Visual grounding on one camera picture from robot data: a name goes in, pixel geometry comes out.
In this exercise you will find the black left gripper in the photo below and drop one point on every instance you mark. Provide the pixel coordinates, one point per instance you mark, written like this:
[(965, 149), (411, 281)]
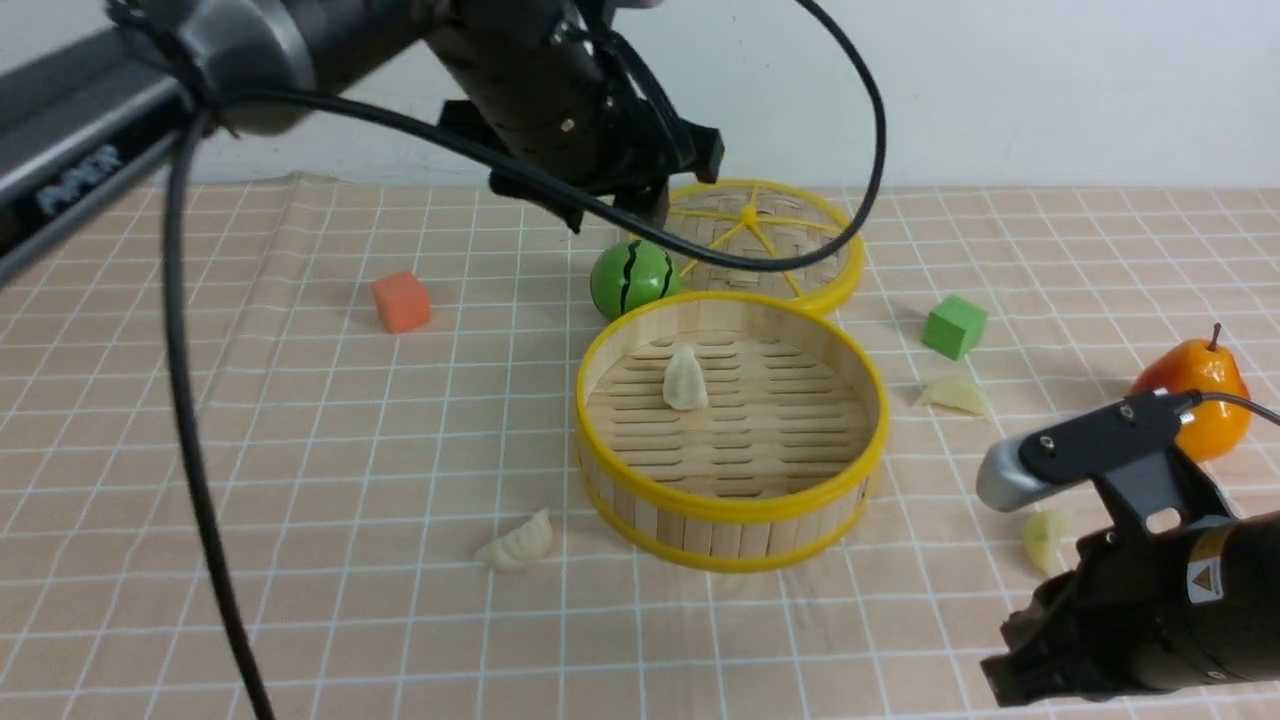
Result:
[(552, 85)]

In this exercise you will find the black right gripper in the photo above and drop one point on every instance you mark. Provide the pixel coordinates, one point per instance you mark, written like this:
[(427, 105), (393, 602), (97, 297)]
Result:
[(1119, 624)]

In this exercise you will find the pale green dumpling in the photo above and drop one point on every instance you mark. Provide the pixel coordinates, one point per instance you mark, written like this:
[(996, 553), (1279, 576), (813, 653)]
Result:
[(1041, 538), (957, 392)]

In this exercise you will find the white dumpling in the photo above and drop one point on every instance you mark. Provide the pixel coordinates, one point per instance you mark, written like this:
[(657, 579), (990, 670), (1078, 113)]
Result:
[(520, 548), (684, 387)]

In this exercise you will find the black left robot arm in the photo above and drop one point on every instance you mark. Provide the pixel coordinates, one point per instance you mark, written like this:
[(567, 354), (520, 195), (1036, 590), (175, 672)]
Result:
[(86, 123)]

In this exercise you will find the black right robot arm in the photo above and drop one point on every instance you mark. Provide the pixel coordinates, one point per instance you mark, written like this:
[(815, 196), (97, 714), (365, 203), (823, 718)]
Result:
[(1233, 584)]

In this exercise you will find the bamboo steamer lid yellow rim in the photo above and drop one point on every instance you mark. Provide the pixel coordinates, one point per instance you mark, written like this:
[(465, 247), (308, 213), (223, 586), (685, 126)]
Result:
[(765, 220)]

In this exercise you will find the bamboo steamer tray yellow rim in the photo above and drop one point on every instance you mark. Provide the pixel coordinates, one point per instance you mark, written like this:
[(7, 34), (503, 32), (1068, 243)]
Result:
[(778, 467)]

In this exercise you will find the orange yellow toy pear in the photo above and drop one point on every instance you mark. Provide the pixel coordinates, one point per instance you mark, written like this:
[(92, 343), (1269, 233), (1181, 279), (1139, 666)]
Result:
[(1207, 366)]

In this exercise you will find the green watermelon toy ball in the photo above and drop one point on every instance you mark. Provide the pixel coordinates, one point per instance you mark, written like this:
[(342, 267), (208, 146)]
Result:
[(631, 274)]

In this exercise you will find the orange foam cube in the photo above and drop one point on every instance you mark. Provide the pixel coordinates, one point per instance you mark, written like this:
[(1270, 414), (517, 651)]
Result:
[(402, 302)]

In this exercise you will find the green foam cube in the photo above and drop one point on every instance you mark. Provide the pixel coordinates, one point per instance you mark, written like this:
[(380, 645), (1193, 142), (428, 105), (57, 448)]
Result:
[(954, 327)]

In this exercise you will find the checkered beige tablecloth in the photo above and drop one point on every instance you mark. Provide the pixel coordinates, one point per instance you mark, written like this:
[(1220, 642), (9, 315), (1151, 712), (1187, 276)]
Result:
[(357, 471)]

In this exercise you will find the grey black wrist camera right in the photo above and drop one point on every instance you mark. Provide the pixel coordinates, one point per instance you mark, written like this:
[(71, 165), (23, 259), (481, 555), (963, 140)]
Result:
[(1126, 450)]

